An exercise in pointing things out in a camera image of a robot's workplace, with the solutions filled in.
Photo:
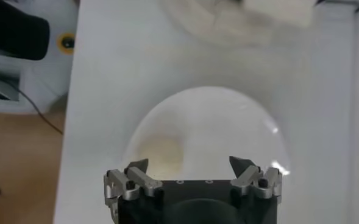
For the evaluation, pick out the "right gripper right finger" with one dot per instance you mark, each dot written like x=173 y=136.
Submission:
x=252 y=182

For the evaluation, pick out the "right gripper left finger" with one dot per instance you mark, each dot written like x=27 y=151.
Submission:
x=136 y=185

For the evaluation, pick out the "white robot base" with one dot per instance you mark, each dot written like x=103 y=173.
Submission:
x=45 y=79

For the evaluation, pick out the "round white plate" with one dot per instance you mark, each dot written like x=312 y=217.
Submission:
x=228 y=128

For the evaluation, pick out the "black rounded robot torso part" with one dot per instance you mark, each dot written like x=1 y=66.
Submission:
x=11 y=30

